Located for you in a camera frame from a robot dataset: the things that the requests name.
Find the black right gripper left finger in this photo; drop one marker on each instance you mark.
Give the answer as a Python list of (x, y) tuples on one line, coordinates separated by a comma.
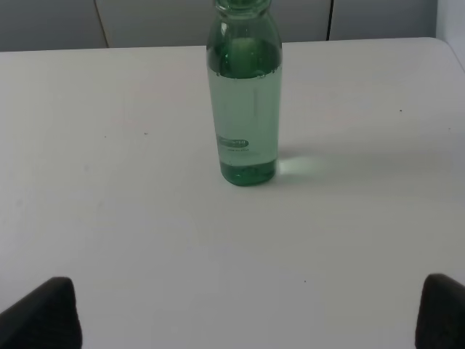
[(47, 317)]

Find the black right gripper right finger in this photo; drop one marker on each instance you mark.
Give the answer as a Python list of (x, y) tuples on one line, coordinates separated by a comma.
[(440, 322)]

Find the green transparent water bottle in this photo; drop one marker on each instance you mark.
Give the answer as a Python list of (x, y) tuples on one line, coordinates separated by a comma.
[(244, 58)]

